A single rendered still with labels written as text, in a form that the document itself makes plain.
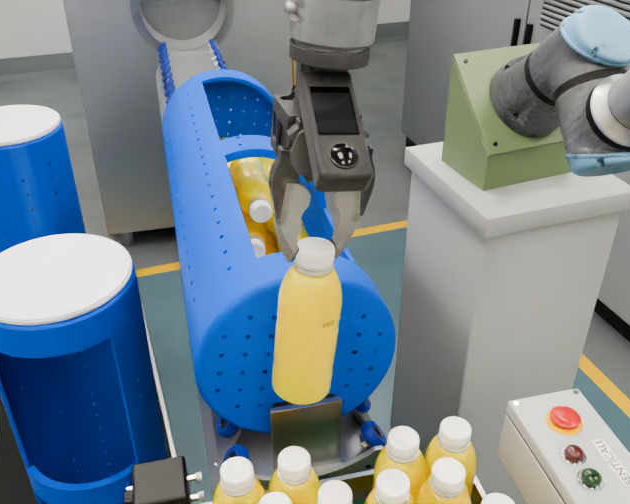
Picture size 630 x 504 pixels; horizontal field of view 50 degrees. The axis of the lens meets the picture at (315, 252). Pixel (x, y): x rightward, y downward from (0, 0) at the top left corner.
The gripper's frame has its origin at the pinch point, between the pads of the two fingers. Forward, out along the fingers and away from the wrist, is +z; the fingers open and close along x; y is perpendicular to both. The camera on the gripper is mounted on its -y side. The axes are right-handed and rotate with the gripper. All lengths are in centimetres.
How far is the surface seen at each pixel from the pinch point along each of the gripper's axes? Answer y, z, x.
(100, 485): 42, 76, 24
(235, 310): 14.0, 16.5, 4.8
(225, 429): 16.2, 39.5, 5.0
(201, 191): 47.0, 15.7, 4.4
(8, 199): 119, 51, 44
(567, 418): -7.2, 21.4, -32.0
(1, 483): 92, 126, 53
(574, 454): -12.2, 21.8, -29.6
